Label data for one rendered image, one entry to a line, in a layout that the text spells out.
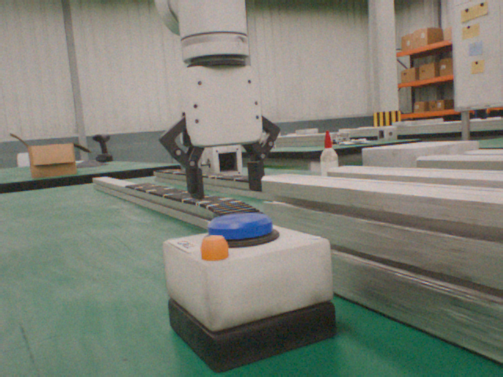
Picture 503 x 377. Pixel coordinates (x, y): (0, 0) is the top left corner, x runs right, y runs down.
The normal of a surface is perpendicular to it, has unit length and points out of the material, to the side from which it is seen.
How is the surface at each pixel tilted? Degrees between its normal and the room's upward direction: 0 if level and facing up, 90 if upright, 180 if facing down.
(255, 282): 90
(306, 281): 90
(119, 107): 90
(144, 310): 0
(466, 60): 90
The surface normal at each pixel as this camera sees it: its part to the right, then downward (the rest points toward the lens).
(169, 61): 0.47, 0.07
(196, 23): -0.38, 0.15
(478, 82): -0.88, 0.13
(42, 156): 0.38, -0.30
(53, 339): -0.08, -0.99
